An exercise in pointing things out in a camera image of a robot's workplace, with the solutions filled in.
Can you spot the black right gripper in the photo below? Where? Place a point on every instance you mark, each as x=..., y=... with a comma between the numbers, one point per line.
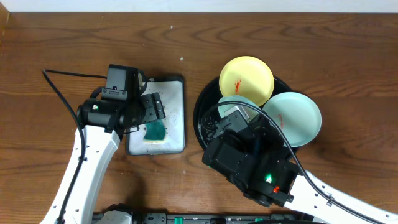
x=260, y=133

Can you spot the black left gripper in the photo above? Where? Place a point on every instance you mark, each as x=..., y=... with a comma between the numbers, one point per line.
x=152, y=107

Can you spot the green yellow sponge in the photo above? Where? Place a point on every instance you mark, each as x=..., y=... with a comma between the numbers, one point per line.
x=155, y=132

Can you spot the light green plate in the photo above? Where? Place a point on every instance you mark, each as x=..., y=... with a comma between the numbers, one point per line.
x=297, y=115
x=234, y=100

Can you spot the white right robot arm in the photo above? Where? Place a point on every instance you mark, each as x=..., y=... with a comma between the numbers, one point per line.
x=316, y=198

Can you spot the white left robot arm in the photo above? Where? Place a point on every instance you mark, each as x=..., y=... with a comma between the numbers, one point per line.
x=78, y=192

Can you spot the rectangular black sponge tray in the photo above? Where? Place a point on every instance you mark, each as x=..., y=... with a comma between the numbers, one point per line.
x=171, y=91

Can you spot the yellow plate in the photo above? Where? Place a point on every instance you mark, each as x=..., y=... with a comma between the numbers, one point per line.
x=249, y=77

